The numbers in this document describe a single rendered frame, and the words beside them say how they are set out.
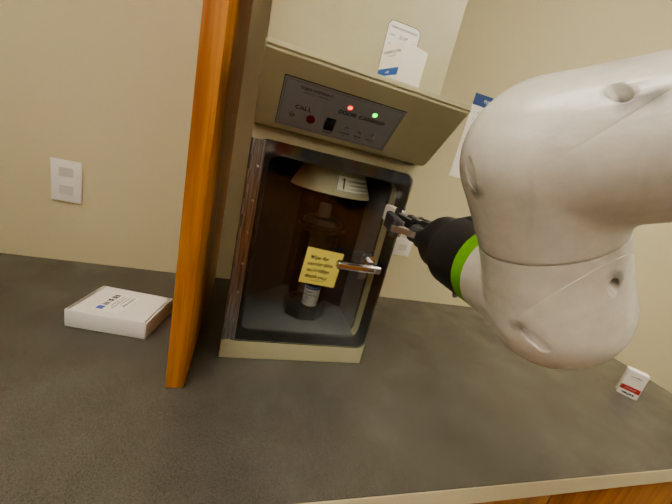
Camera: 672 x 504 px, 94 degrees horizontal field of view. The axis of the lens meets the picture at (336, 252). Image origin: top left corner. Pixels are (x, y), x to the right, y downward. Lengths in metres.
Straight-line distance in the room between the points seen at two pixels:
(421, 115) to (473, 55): 0.72
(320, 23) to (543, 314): 0.53
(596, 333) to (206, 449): 0.50
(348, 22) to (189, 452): 0.71
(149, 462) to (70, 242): 0.77
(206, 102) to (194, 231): 0.18
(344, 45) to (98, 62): 0.68
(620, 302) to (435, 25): 0.54
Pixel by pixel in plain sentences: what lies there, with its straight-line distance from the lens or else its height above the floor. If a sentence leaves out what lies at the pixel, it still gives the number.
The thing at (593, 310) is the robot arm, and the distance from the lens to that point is 0.28.
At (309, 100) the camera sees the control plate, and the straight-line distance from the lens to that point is 0.52.
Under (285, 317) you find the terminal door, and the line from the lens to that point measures 0.67.
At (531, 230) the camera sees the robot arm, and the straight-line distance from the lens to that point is 0.24.
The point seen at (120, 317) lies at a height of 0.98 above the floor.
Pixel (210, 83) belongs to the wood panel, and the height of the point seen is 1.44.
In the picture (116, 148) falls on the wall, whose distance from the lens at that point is 1.08.
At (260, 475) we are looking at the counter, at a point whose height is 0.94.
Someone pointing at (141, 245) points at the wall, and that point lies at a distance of 1.12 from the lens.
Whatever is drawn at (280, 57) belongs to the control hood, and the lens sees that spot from 0.49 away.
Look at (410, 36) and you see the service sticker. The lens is 0.67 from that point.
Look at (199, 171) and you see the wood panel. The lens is 0.51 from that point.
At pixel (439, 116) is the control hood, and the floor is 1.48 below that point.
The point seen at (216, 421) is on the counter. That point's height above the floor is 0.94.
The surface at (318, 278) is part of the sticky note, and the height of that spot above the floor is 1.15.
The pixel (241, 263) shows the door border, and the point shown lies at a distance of 0.62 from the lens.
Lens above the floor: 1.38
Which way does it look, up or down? 16 degrees down
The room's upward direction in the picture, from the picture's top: 14 degrees clockwise
